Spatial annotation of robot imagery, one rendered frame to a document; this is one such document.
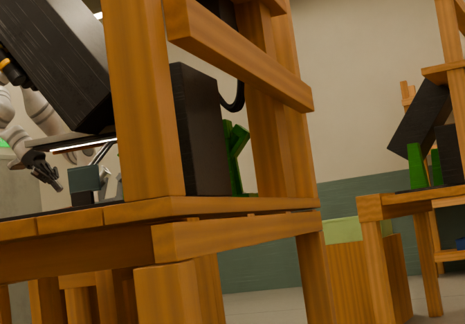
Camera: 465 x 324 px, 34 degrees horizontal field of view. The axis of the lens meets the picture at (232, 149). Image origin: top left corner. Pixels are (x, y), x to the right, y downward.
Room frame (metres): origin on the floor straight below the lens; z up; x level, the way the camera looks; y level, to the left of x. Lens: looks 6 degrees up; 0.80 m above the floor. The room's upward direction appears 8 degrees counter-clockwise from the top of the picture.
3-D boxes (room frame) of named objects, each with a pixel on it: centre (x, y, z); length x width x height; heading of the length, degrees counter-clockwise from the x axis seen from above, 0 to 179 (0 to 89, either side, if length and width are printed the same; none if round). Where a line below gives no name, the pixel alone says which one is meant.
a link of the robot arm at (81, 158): (2.88, 0.58, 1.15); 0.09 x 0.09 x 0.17; 51
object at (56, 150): (2.11, 0.37, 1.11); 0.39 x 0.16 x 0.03; 74
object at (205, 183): (2.02, 0.15, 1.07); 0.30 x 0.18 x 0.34; 164
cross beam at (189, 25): (2.06, -0.11, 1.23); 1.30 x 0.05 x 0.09; 164
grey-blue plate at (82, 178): (2.12, 0.43, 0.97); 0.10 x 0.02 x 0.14; 74
